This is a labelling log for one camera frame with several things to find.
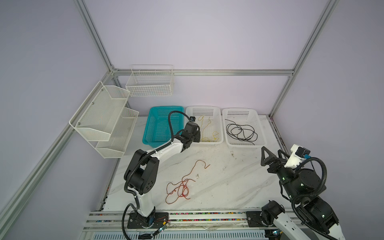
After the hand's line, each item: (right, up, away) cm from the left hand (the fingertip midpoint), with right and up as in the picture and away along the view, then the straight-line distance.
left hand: (195, 133), depth 93 cm
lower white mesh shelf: (-43, -7, -15) cm, 46 cm away
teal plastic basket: (-29, +1, +18) cm, 34 cm away
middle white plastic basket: (+15, +15, +22) cm, 30 cm away
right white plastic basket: (+41, +12, +22) cm, 48 cm away
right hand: (+31, -6, -31) cm, 45 cm away
